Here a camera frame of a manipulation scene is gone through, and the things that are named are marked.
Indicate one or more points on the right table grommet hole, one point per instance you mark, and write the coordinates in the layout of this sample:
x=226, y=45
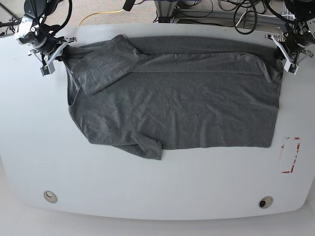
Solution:
x=265, y=202

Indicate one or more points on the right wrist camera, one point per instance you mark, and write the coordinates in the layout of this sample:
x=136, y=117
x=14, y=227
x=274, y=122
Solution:
x=47, y=69

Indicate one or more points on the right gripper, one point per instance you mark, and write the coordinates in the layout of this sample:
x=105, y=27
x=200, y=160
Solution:
x=46, y=46

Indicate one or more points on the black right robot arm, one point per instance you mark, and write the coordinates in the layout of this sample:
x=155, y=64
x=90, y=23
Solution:
x=32, y=29

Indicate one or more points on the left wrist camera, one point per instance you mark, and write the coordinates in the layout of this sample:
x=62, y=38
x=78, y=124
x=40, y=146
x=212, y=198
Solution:
x=291, y=67

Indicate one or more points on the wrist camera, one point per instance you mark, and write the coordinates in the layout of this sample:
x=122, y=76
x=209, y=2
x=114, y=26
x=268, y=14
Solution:
x=47, y=69
x=291, y=67

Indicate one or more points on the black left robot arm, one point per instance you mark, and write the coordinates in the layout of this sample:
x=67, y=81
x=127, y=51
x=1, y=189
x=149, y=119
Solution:
x=302, y=10

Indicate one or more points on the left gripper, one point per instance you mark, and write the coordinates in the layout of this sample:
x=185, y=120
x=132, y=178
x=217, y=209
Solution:
x=293, y=41

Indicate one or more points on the black tripod stand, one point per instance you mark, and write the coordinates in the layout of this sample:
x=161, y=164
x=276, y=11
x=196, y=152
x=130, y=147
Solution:
x=11, y=10

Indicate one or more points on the aluminium frame post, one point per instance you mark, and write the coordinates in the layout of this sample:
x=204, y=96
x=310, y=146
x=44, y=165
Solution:
x=165, y=9

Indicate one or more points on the red tape rectangle marking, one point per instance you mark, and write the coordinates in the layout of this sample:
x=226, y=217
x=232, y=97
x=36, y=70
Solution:
x=289, y=153

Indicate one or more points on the grey T-shirt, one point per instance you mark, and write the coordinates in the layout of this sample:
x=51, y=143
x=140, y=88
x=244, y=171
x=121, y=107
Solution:
x=149, y=94

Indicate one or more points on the table grommet hole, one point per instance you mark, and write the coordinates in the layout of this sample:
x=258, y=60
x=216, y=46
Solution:
x=50, y=197
x=265, y=202

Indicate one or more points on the left table grommet hole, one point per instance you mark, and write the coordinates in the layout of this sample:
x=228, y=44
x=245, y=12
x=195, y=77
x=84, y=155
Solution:
x=50, y=197

